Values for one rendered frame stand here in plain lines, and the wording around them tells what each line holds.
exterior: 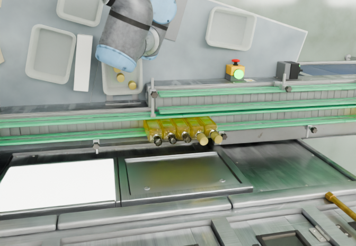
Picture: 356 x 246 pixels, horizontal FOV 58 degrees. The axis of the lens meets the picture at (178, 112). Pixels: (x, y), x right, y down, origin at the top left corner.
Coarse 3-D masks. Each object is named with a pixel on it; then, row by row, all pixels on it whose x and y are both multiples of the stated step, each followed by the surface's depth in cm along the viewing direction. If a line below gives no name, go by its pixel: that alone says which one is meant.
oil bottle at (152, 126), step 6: (144, 120) 140; (150, 120) 137; (156, 120) 137; (144, 126) 141; (150, 126) 130; (156, 126) 130; (150, 132) 126; (156, 132) 126; (162, 132) 127; (150, 138) 126; (162, 138) 128
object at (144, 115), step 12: (276, 108) 152; (288, 108) 152; (300, 108) 152; (312, 108) 153; (324, 108) 154; (336, 108) 156; (0, 120) 130; (12, 120) 130; (24, 120) 131; (36, 120) 131; (48, 120) 132; (60, 120) 131; (72, 120) 131; (84, 120) 131; (96, 120) 132; (108, 120) 133; (120, 120) 134
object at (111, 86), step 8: (104, 64) 139; (104, 72) 139; (112, 72) 147; (120, 72) 147; (136, 72) 149; (104, 80) 140; (112, 80) 148; (128, 80) 149; (136, 80) 150; (104, 88) 141; (112, 88) 148; (120, 88) 148; (128, 88) 148; (136, 88) 148
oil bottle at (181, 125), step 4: (172, 120) 138; (176, 120) 136; (180, 120) 136; (184, 120) 137; (176, 124) 132; (180, 124) 132; (184, 124) 132; (176, 128) 130; (180, 128) 128; (184, 128) 128; (188, 128) 129; (176, 132) 130; (180, 132) 128; (188, 132) 128; (176, 136) 131; (180, 136) 128
